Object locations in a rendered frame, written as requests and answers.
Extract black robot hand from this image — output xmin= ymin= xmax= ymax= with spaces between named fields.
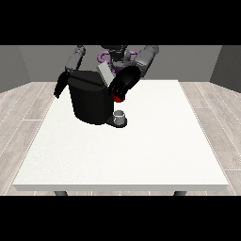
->
xmin=107 ymin=65 xmax=142 ymax=99
xmin=53 ymin=71 xmax=72 ymax=100

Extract red pod holder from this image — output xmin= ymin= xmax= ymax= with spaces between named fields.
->
xmin=112 ymin=93 xmax=126 ymax=104

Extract pale grey machine lid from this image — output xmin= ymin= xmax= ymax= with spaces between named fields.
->
xmin=96 ymin=61 xmax=115 ymax=86

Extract black coffee machine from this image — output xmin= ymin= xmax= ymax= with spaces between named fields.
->
xmin=67 ymin=70 xmax=128 ymax=128

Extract grey robot trunk purple rings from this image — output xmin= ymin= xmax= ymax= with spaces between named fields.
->
xmin=97 ymin=45 xmax=140 ymax=72

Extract small grey cup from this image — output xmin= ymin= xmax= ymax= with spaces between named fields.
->
xmin=113 ymin=109 xmax=126 ymax=125

